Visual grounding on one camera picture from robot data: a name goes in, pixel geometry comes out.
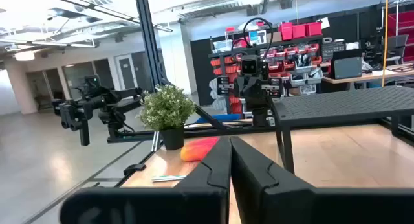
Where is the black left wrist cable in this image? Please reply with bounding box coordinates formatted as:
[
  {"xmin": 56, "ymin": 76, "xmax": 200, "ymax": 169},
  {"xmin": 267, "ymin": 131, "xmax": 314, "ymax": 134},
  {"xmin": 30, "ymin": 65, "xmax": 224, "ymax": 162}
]
[{"xmin": 242, "ymin": 17, "xmax": 274, "ymax": 62}]

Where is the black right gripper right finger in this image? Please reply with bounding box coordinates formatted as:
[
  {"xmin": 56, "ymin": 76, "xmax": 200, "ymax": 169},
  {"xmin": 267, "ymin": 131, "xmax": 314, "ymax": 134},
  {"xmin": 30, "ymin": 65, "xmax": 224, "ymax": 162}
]
[{"xmin": 230, "ymin": 136, "xmax": 414, "ymax": 224}]

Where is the black perforated metal shelf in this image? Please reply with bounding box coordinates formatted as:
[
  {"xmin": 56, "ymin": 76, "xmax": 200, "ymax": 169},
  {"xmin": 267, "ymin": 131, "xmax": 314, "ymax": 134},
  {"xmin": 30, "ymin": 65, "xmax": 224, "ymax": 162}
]
[{"xmin": 270, "ymin": 85, "xmax": 414, "ymax": 175}]

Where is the black office chair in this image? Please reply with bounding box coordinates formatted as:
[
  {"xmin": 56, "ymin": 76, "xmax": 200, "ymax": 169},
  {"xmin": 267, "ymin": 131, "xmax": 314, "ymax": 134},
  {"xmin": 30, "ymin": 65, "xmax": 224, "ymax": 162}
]
[{"xmin": 383, "ymin": 34, "xmax": 409, "ymax": 67}]

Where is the red orange mango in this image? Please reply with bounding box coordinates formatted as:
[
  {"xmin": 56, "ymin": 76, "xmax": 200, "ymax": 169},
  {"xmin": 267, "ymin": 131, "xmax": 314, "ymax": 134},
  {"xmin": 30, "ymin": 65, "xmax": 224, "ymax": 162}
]
[{"xmin": 180, "ymin": 136, "xmax": 221, "ymax": 162}]

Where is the red storage bin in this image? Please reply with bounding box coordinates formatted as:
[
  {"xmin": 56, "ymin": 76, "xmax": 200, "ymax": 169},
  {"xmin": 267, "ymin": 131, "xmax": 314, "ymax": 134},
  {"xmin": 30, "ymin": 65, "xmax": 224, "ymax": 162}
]
[
  {"xmin": 305, "ymin": 21, "xmax": 323, "ymax": 38},
  {"xmin": 292, "ymin": 23, "xmax": 307, "ymax": 39},
  {"xmin": 279, "ymin": 22, "xmax": 294, "ymax": 41}
]

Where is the green potted plant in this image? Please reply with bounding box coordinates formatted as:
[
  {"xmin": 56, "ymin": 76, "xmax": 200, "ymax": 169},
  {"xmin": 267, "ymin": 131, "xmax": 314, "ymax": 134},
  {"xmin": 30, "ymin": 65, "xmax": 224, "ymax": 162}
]
[{"xmin": 138, "ymin": 84, "xmax": 197, "ymax": 151}]

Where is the red metal cabinet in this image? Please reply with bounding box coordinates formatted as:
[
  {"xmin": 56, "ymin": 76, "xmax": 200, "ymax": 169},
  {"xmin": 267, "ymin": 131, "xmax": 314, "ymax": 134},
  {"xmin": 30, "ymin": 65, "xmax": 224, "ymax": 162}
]
[{"xmin": 387, "ymin": 10, "xmax": 414, "ymax": 62}]

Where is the wooden desk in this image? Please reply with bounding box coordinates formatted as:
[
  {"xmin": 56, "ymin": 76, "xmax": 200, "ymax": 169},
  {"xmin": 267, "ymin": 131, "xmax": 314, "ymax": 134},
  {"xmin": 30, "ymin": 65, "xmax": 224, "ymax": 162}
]
[{"xmin": 322, "ymin": 64, "xmax": 414, "ymax": 85}]

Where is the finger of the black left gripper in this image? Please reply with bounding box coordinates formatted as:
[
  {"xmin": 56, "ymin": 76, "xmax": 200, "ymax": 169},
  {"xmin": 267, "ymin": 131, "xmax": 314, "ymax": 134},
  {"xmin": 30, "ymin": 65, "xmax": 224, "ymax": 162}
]
[
  {"xmin": 248, "ymin": 76, "xmax": 262, "ymax": 98},
  {"xmin": 235, "ymin": 76, "xmax": 249, "ymax": 98}
]

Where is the yellow hanging cable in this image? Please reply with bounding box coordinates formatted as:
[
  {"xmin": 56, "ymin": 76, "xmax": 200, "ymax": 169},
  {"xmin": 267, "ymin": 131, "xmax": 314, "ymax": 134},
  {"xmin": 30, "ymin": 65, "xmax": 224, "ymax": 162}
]
[{"xmin": 381, "ymin": 0, "xmax": 389, "ymax": 88}]

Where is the rack of red bins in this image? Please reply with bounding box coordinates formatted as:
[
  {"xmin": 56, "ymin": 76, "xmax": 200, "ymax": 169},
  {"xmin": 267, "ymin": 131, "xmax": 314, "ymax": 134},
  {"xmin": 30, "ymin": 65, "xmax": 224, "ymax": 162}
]
[{"xmin": 208, "ymin": 36, "xmax": 324, "ymax": 115}]

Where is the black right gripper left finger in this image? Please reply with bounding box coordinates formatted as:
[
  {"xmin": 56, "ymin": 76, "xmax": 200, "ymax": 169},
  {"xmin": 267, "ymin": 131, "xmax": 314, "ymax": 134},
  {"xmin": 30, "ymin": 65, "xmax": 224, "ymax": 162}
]
[{"xmin": 60, "ymin": 136, "xmax": 232, "ymax": 224}]

